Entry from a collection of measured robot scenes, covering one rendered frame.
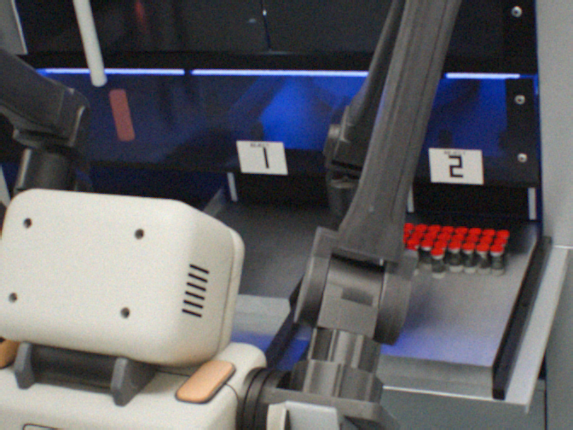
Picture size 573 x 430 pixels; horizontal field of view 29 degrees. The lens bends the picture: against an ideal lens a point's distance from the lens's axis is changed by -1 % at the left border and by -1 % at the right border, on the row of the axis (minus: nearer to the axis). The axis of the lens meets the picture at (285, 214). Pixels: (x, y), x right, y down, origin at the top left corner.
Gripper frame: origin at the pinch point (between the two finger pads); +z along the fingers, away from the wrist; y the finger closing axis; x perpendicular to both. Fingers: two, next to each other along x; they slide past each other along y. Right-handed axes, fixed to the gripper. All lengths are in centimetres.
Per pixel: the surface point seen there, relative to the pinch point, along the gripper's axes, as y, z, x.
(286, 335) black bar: 0.3, 8.0, 11.7
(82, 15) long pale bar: 39, -29, 43
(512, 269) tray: 16.2, 10.5, -23.2
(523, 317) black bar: 0.4, 7.4, -23.1
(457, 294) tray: 10.2, 10.1, -14.0
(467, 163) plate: 27.1, -3.0, -17.3
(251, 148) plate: 37.5, -2.7, 18.9
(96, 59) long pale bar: 39, -22, 43
